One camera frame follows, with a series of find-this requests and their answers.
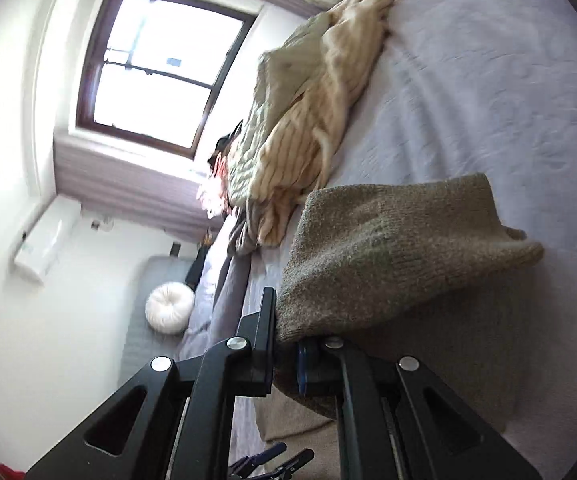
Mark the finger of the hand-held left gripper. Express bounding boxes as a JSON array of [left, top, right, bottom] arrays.
[[228, 442, 288, 480], [263, 449, 316, 480]]

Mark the cream striped garment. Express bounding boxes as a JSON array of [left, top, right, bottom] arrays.
[[248, 0, 412, 247]]

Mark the grey cloth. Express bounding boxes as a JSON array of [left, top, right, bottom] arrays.
[[226, 209, 265, 257]]

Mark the window with dark frame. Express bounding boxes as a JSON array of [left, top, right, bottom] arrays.
[[75, 0, 260, 162]]

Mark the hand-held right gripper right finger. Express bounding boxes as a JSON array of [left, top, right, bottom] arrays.
[[297, 337, 544, 480]]

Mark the pink cloth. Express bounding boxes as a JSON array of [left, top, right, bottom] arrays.
[[197, 156, 230, 220]]

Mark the bed with lilac bedspread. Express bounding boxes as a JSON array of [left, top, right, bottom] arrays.
[[178, 0, 577, 480]]

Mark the brown knit sweater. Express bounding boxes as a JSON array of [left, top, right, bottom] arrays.
[[256, 172, 545, 441]]

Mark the white round cushion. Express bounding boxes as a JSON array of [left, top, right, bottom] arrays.
[[145, 282, 196, 335]]

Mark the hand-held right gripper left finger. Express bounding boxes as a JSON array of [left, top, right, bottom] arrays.
[[26, 287, 277, 480]]

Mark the white wall air conditioner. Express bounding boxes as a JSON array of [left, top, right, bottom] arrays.
[[13, 197, 82, 284]]

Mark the pale green quilted blanket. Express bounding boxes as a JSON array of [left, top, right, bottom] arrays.
[[226, 12, 337, 207]]

